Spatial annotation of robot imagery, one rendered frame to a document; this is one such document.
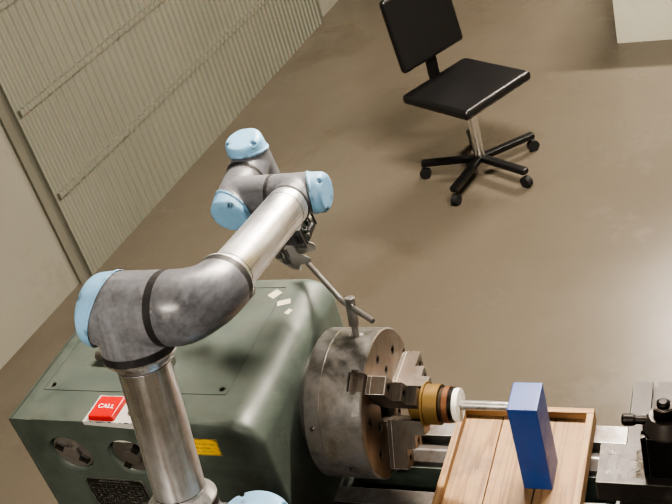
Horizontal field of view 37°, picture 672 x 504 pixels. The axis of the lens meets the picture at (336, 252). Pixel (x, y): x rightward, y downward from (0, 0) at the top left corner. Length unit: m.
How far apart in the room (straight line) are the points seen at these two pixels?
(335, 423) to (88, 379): 0.56
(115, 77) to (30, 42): 0.61
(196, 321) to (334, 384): 0.60
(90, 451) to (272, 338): 0.44
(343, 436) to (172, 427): 0.50
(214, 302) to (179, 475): 0.32
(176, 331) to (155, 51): 4.29
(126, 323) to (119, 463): 0.72
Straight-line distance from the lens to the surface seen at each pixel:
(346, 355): 2.02
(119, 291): 1.51
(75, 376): 2.25
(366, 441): 2.01
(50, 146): 4.99
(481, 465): 2.22
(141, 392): 1.57
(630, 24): 5.97
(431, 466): 2.30
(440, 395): 2.06
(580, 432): 2.25
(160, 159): 5.65
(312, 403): 2.02
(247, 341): 2.12
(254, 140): 1.87
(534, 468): 2.11
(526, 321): 3.97
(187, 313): 1.45
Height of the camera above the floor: 2.48
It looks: 32 degrees down
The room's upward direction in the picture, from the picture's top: 17 degrees counter-clockwise
